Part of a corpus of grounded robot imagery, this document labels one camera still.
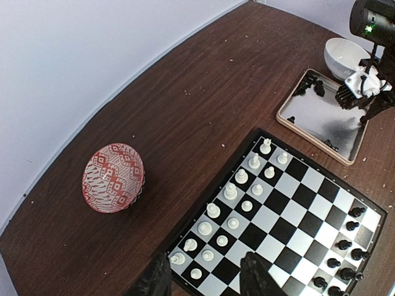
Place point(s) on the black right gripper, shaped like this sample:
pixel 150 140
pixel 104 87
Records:
pixel 374 21

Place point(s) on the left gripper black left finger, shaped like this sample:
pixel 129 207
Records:
pixel 156 279

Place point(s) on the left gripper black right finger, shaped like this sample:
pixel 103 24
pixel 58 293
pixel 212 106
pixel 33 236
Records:
pixel 254 278

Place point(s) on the black and white chessboard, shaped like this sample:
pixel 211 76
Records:
pixel 294 226

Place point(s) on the black chess king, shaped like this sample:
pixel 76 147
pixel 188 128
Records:
pixel 348 274

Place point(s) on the black chess bishop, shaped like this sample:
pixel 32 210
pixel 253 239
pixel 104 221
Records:
pixel 358 254

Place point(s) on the white chess rook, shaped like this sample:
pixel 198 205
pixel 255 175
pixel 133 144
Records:
pixel 177 258
pixel 265 147

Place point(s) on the white chess pawn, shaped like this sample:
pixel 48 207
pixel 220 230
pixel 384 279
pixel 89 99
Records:
pixel 269 173
pixel 257 189
pixel 207 255
pixel 247 206
pixel 222 240
pixel 233 223
pixel 282 158
pixel 196 273

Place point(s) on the white chess bishop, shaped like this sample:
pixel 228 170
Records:
pixel 241 176
pixel 205 228

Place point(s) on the white ceramic bowl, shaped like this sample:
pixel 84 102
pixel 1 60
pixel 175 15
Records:
pixel 342 56

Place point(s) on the wooden rimmed metal tray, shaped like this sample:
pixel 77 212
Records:
pixel 312 112

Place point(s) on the red patterned bowl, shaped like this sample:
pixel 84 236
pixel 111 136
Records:
pixel 114 178

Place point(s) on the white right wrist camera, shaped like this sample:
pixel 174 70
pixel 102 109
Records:
pixel 361 88

